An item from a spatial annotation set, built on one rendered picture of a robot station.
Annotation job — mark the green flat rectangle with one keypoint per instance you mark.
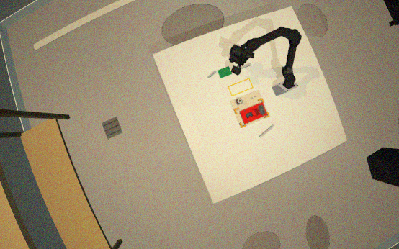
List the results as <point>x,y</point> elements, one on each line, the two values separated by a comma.
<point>224,72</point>

